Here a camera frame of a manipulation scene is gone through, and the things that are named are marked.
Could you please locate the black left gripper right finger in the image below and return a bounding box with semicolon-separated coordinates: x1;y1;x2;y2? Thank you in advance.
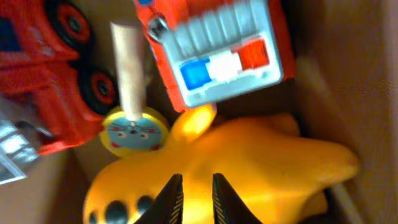
212;173;261;224

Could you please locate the red toy fire truck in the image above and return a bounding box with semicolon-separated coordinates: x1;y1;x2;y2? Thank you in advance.
134;0;295;112

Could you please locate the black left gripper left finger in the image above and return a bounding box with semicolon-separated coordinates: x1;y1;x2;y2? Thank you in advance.
135;174;184;224

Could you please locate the pink cardboard box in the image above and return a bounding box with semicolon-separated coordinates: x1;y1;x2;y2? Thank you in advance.
1;1;397;223

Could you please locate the red toy truck grey front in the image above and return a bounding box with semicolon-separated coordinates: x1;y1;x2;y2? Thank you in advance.
1;0;119;184

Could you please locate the wooden rattle drum toy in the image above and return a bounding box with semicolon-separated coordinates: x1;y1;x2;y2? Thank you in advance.
99;21;169;157

